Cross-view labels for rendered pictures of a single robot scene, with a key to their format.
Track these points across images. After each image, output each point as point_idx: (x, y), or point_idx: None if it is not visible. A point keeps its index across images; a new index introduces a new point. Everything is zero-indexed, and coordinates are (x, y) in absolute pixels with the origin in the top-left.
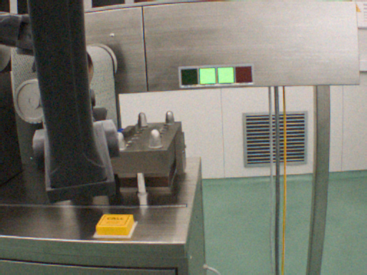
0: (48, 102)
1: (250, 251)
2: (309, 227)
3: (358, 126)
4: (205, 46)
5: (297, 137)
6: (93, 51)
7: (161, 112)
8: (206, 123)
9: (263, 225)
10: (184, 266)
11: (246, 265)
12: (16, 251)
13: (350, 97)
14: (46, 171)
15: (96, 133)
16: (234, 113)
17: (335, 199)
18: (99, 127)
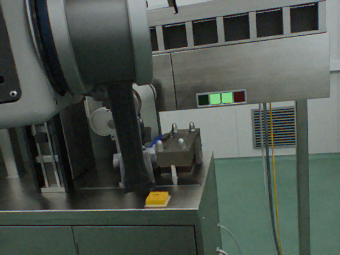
0: (124, 152)
1: (258, 215)
2: None
3: None
4: (213, 79)
5: None
6: (140, 88)
7: (191, 111)
8: (223, 118)
9: (268, 194)
10: (198, 224)
11: (254, 225)
12: (93, 219)
13: None
14: (121, 178)
15: (146, 159)
16: (244, 110)
17: (331, 176)
18: (147, 153)
